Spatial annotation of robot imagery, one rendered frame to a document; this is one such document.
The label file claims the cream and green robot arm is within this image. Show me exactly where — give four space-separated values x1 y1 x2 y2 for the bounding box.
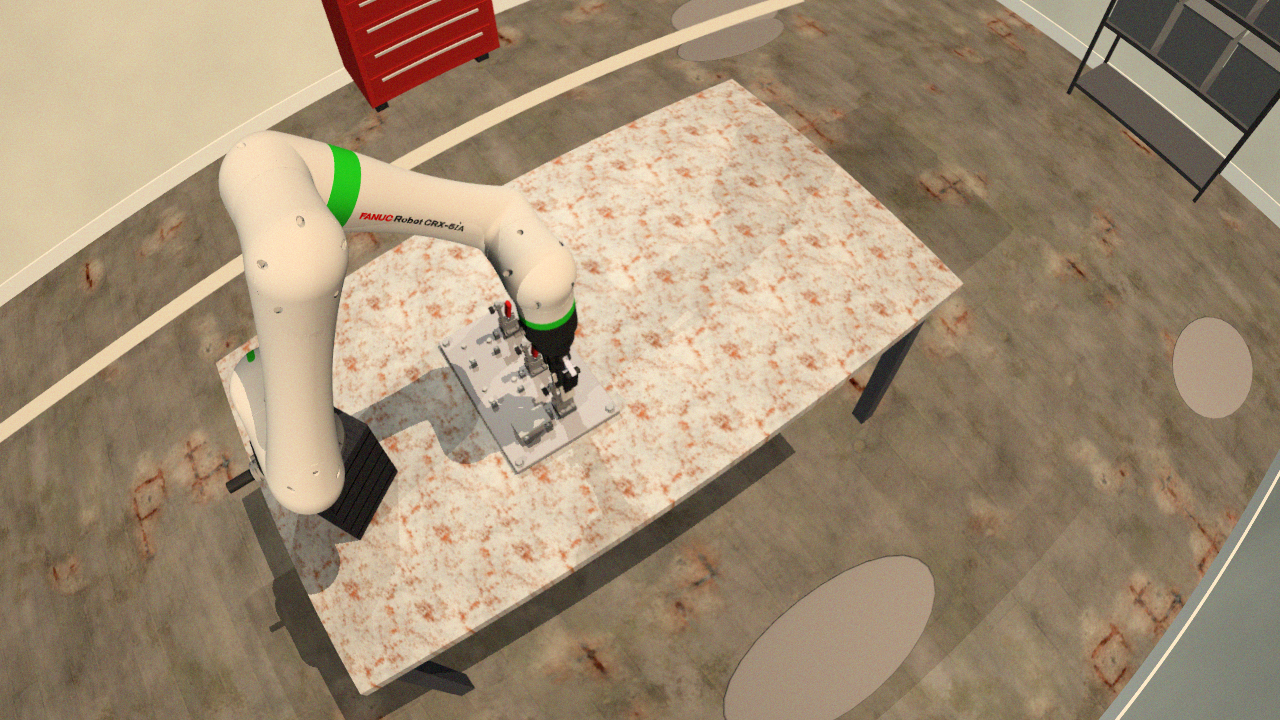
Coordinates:
219 129 579 515

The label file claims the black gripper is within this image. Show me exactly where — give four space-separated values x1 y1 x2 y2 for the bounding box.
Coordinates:
531 333 581 402

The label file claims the toggle clamp with red handle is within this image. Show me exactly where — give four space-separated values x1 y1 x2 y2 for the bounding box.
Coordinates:
515 341 548 377

